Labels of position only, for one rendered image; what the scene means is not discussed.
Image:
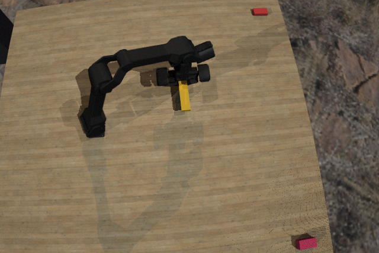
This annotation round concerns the red rectangular block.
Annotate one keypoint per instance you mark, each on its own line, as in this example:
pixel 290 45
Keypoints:
pixel 260 11

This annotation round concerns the pink rectangular block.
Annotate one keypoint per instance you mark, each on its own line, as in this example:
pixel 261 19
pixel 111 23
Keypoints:
pixel 306 243

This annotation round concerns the yellow bar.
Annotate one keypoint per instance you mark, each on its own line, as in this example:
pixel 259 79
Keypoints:
pixel 184 96

